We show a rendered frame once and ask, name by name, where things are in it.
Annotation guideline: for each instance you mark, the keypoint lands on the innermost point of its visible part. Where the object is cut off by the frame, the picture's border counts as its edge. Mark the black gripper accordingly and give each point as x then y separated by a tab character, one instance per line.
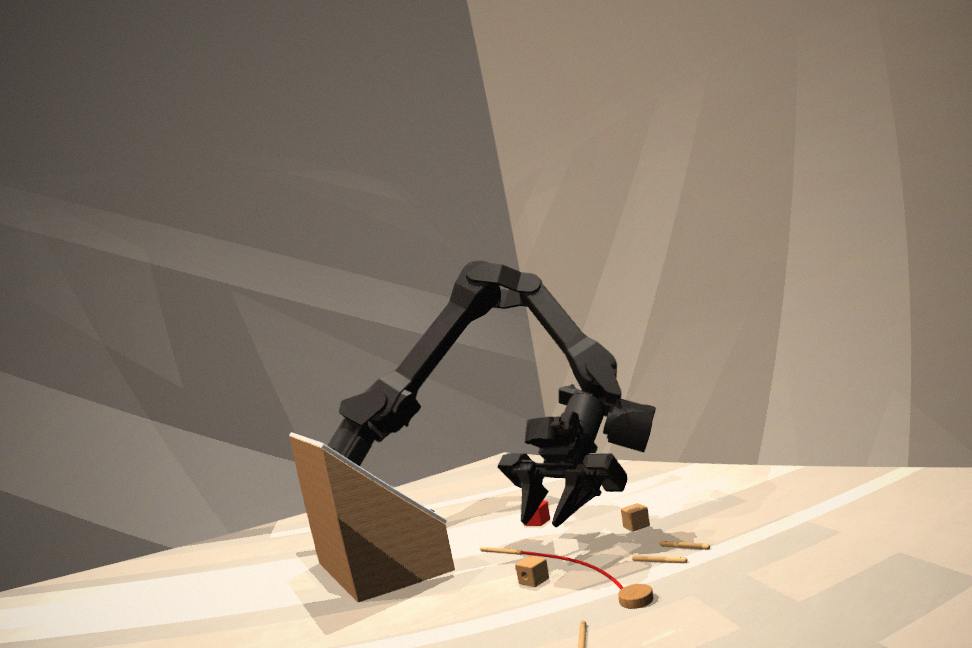
584	473

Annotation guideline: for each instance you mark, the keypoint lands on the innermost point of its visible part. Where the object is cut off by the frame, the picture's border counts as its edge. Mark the red string with wooden stick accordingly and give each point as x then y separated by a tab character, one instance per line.
512	551

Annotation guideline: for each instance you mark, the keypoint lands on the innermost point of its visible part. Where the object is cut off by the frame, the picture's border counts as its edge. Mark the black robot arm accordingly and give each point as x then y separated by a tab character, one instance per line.
390	402

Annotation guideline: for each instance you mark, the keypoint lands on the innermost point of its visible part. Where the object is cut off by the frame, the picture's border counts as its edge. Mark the red cube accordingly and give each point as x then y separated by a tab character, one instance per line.
541	516

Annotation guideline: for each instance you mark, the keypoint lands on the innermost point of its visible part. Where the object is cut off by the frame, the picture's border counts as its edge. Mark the round wooden button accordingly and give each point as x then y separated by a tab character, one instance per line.
635	596

